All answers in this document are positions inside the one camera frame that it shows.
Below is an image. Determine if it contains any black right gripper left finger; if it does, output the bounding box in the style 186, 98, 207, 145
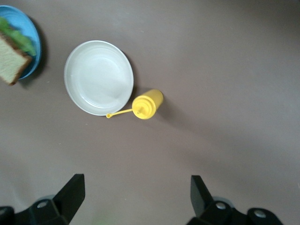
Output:
14, 173, 86, 225

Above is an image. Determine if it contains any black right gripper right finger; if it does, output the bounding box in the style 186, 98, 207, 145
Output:
187, 174, 249, 225

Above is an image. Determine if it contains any yellow squeeze bottle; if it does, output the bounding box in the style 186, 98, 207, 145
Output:
105, 89, 164, 120

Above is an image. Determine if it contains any brown bread slice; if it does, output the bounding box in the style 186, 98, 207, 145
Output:
0, 31, 33, 86

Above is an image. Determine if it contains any green lettuce leaf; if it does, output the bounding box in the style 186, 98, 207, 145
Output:
0, 16, 37, 57

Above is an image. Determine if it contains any beige plate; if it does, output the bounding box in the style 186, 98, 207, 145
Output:
63, 40, 135, 117

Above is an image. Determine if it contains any blue plate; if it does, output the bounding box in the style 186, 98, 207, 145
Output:
0, 5, 42, 81

